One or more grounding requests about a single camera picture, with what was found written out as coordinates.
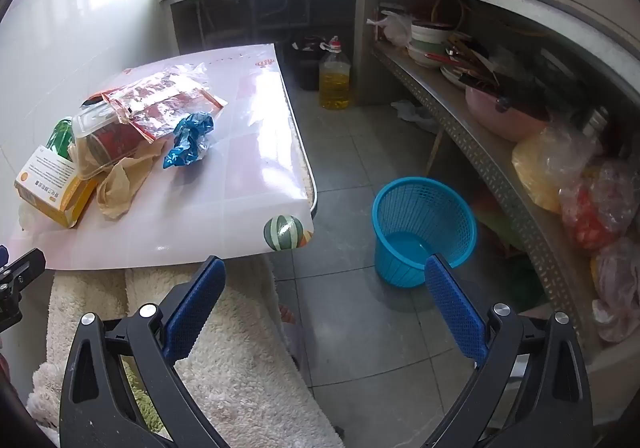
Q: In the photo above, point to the red silver foil bag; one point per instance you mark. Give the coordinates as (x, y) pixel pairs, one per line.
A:
(160, 103)

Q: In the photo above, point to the black bucket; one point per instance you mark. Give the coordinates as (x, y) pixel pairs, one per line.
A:
(307, 68)

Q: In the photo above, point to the perforated metal shelf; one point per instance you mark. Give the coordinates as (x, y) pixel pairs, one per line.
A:
(500, 183)

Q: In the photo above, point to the green plastic bottle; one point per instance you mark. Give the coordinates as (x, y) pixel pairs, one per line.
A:
(60, 138)

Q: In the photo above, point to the pink pot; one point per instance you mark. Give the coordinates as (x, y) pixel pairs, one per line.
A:
(500, 120)

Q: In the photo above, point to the red filled plastic bag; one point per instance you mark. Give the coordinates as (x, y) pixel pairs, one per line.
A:
(590, 218)

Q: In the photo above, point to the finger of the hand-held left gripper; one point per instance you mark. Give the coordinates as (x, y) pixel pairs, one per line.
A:
(17, 273)

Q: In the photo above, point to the blue plastic basket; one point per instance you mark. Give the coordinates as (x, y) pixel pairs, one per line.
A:
(400, 208)

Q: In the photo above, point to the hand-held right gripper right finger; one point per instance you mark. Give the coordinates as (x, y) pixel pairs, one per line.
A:
(455, 308)

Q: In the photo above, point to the white fluffy cushion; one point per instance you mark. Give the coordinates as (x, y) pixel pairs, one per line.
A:
(240, 353)

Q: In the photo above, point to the blue foil wrapper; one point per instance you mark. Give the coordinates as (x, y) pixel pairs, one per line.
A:
(187, 143)

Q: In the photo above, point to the steel jar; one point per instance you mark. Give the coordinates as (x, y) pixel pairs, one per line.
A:
(595, 120)

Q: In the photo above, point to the stack of white bowls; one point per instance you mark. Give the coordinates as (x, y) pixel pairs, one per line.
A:
(430, 35)

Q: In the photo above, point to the clear plastic bags bundle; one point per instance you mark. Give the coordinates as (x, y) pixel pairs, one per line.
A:
(537, 168)

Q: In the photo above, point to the dark kitchen utensils pile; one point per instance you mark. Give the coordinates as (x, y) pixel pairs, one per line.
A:
(475, 58)

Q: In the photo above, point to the pale pink plastic bag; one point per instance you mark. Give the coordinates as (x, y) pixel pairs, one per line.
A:
(617, 278)

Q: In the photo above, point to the clear plastic container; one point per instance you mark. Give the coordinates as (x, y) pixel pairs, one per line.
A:
(100, 128)

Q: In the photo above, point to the orange white medicine box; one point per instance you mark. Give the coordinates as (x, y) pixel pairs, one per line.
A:
(50, 173)

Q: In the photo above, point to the cooking oil bottle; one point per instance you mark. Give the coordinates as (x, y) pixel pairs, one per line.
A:
(334, 88)

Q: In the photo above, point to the crumpled white plastic bag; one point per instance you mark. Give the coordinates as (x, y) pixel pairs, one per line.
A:
(410, 110)

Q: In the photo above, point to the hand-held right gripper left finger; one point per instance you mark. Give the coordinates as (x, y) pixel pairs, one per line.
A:
(195, 308)

